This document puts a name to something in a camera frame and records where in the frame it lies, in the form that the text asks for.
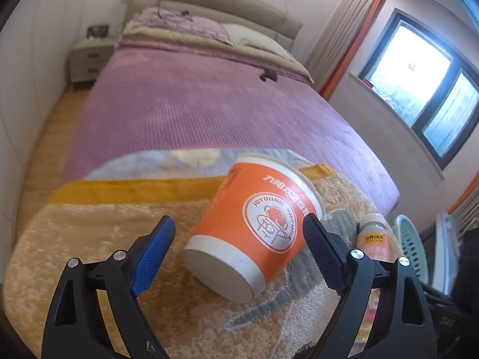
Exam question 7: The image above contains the black cable on pillow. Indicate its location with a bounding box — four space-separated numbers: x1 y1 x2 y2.
157 6 194 21

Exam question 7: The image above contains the pink green drink bottle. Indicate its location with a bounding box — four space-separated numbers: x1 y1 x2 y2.
349 213 390 356

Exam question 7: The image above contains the black item on nightstand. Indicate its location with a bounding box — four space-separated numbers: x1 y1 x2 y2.
87 24 109 39

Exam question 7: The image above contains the bed with purple cover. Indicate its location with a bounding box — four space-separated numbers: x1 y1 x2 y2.
64 20 399 215

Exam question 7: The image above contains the purple pillow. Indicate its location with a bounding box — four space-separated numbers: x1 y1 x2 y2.
128 7 233 45

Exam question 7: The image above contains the dark object on bed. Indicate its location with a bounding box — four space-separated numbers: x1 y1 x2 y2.
260 69 278 82

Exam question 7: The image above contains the orange beige curtain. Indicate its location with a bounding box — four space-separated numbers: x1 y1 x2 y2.
305 0 386 100

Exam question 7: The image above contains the dark framed window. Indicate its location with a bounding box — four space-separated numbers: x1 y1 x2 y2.
359 10 478 169

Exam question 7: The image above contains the cream pillow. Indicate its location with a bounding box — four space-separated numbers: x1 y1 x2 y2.
221 24 295 61

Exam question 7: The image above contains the beige padded headboard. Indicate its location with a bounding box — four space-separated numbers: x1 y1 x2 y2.
123 0 303 51

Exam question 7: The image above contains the orange paper cup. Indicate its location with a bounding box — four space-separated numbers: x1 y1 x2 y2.
184 153 325 304

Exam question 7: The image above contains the light green plastic basket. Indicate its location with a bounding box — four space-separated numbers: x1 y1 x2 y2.
393 215 429 285

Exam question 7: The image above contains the beige bedside table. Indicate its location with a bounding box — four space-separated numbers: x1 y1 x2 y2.
70 35 120 90

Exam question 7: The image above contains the white wardrobe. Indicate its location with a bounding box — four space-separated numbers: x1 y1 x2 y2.
0 0 94 233

